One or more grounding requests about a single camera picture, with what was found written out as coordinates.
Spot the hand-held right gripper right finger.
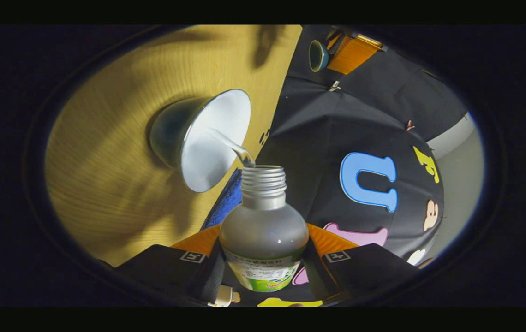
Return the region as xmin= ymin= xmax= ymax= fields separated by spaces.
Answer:
xmin=301 ymin=224 xmax=421 ymax=301

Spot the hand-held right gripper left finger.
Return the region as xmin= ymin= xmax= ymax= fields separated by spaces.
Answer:
xmin=115 ymin=225 xmax=227 ymax=305

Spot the teal teacup lid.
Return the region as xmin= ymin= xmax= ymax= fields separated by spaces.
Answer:
xmin=308 ymin=40 xmax=330 ymax=73

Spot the silver water bottle green label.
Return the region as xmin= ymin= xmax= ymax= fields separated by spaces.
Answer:
xmin=219 ymin=165 xmax=310 ymax=293

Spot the teal teacup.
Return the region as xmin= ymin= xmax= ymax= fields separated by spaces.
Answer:
xmin=149 ymin=89 xmax=252 ymax=193

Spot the white toaster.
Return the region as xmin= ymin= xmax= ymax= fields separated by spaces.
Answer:
xmin=207 ymin=285 xmax=234 ymax=307

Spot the black backdrop cloth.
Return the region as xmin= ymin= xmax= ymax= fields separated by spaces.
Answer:
xmin=255 ymin=25 xmax=470 ymax=307

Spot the blue folded towel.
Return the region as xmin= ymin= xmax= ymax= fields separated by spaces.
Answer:
xmin=200 ymin=168 xmax=244 ymax=231

